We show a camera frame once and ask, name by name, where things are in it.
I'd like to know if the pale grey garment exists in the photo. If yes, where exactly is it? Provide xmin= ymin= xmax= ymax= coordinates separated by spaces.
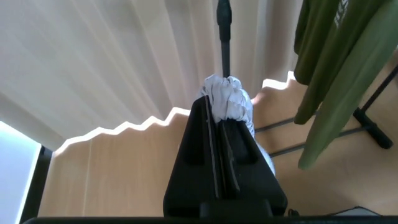
xmin=200 ymin=73 xmax=277 ymax=175

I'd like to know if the black clothes rack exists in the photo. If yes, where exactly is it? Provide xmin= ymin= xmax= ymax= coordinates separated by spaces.
xmin=216 ymin=0 xmax=398 ymax=158

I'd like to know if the beige curtain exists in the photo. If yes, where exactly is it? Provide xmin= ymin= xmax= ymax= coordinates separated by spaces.
xmin=0 ymin=0 xmax=305 ymax=152

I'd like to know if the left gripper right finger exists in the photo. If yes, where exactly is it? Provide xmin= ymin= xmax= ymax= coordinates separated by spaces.
xmin=217 ymin=118 xmax=289 ymax=218

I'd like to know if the green printed T-shirt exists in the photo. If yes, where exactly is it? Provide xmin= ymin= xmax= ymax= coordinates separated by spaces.
xmin=293 ymin=0 xmax=398 ymax=170

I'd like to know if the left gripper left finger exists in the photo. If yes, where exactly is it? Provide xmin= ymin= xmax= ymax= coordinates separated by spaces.
xmin=163 ymin=95 xmax=222 ymax=218

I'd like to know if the window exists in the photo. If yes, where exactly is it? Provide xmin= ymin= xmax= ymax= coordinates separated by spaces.
xmin=0 ymin=119 xmax=53 ymax=224

